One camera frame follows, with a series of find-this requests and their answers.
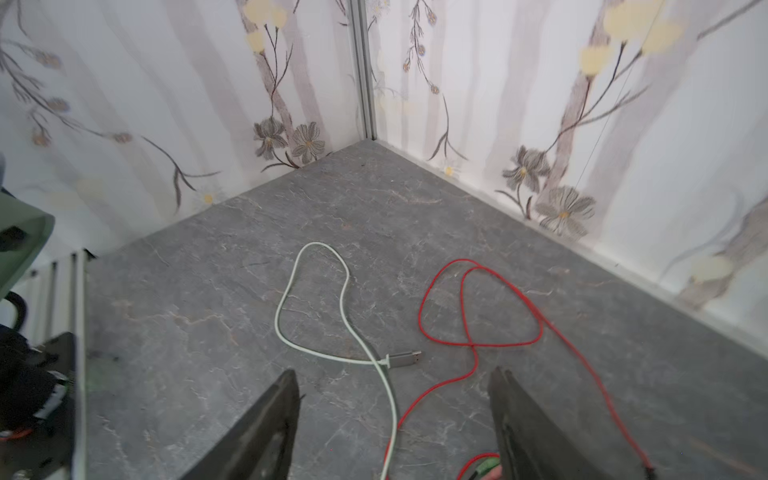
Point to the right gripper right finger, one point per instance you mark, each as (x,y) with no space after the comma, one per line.
(531,445)

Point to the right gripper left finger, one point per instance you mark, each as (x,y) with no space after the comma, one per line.
(260,444)

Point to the green white headphones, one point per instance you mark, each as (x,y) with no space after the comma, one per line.
(25,231)

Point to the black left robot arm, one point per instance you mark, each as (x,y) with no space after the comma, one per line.
(37,401)

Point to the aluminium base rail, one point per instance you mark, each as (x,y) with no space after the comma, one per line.
(57,312)

